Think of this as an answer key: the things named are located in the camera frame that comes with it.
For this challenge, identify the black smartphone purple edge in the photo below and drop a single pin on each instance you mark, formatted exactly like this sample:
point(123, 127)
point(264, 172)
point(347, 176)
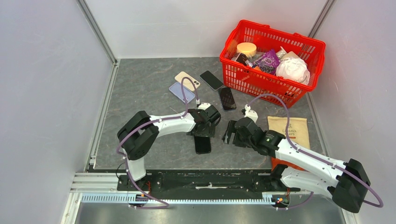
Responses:
point(203, 144)

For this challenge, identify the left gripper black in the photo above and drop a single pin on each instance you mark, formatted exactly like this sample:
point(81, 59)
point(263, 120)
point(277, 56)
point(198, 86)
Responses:
point(209, 132)

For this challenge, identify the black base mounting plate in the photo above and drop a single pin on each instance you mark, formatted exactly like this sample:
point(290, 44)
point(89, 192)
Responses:
point(202, 184)

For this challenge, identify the black smartphone near basket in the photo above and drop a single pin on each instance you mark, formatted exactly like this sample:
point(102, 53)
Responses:
point(211, 80)

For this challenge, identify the red plastic shopping basket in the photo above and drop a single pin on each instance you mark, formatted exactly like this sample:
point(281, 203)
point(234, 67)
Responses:
point(240, 74)

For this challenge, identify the dark blue smartphone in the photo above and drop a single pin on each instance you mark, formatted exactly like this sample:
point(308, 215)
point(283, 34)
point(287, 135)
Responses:
point(227, 99)

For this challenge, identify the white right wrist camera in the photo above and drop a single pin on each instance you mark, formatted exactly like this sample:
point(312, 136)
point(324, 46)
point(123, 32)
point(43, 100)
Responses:
point(249, 113)

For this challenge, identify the black phone case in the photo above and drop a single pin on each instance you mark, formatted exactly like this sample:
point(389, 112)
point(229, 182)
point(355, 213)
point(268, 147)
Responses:
point(203, 144)

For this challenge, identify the beige phone case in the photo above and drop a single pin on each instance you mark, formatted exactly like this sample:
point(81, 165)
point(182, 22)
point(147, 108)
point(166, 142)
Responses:
point(189, 82)

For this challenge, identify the aluminium frame rail front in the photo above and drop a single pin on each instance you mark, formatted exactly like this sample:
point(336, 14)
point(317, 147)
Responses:
point(119, 187)

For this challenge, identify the white plastic bag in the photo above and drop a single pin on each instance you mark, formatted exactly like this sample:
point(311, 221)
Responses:
point(294, 69)

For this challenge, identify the lavender phone case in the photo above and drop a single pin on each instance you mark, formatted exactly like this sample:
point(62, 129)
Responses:
point(182, 93)

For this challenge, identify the cassava chips bag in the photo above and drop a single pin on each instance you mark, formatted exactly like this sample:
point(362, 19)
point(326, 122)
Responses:
point(298, 133)

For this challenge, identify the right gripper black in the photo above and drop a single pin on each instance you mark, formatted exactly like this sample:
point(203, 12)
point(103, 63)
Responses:
point(230, 129)

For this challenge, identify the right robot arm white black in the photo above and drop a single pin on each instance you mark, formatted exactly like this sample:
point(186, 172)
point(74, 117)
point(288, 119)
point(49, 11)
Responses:
point(344, 182)

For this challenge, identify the purple snack packet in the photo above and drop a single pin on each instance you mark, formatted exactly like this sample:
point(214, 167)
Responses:
point(268, 62)

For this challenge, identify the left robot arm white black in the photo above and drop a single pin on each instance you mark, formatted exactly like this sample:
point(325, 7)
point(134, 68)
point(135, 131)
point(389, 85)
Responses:
point(138, 135)

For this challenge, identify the yellow lid jar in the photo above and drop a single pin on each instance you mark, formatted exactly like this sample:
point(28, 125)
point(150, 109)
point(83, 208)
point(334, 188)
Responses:
point(247, 48)

